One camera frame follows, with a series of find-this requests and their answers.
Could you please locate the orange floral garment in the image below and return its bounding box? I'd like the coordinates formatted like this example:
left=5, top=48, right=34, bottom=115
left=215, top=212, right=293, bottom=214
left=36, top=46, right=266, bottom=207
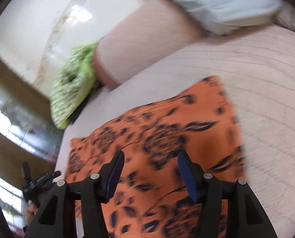
left=66, top=76, right=245, bottom=237

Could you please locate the green patterned pillow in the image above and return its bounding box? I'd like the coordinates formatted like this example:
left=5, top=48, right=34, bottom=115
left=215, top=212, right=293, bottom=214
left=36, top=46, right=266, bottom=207
left=50, top=43, right=98, bottom=130

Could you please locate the quilted pink mattress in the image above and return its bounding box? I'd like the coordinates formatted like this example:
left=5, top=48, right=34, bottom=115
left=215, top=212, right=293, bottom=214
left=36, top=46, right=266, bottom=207
left=56, top=25, right=295, bottom=237

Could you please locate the pink bolster cushion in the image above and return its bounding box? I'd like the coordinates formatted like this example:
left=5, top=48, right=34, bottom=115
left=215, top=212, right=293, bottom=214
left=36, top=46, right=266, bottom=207
left=93, top=0, right=204, bottom=89

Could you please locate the light blue pillow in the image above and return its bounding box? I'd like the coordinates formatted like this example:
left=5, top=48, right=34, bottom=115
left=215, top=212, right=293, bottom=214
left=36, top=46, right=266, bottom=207
left=170, top=0, right=283, bottom=36

